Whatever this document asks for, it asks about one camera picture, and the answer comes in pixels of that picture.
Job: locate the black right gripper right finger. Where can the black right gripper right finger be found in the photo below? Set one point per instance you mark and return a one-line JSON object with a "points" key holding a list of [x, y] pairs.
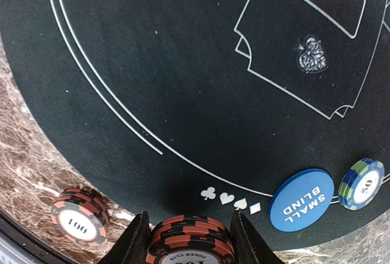
{"points": [[250, 248]]}

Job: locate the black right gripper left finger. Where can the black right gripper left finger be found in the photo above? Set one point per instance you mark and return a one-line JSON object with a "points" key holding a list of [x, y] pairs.
{"points": [[131, 247]]}

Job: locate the brown white chip stack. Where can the brown white chip stack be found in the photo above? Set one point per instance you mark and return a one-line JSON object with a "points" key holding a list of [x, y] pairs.
{"points": [[81, 215]]}

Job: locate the blue small blind button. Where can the blue small blind button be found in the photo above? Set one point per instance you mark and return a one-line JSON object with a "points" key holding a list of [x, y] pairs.
{"points": [[301, 200]]}

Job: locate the blue chip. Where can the blue chip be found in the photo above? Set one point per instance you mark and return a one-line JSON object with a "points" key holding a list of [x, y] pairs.
{"points": [[361, 184]]}

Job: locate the round black poker mat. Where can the round black poker mat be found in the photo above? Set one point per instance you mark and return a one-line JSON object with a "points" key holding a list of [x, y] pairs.
{"points": [[207, 106]]}

